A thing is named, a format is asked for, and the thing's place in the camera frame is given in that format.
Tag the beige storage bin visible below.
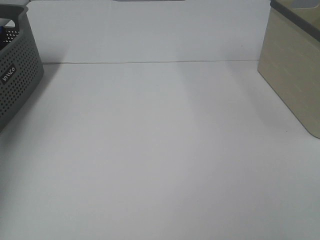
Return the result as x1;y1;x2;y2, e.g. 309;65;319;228
257;0;320;138

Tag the grey perforated plastic basket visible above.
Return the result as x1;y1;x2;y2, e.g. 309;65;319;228
0;4;44;130

